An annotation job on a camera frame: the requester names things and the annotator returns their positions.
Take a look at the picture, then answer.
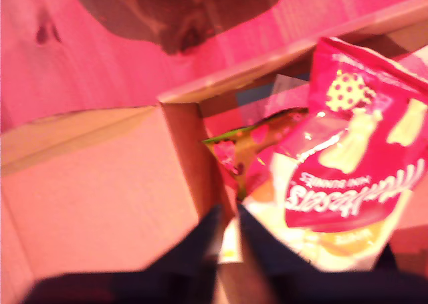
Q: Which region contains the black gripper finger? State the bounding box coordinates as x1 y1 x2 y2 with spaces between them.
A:
146 204 224 275
237 204 322 278

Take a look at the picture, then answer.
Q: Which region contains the red Maltesers bunnies bag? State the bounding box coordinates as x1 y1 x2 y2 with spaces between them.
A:
243 36 428 273

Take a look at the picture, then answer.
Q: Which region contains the Terry's mini eggs bag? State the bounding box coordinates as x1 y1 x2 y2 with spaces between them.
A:
202 106 310 201

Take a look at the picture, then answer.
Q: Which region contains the brown cardboard box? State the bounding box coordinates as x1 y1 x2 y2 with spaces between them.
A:
0 0 428 304

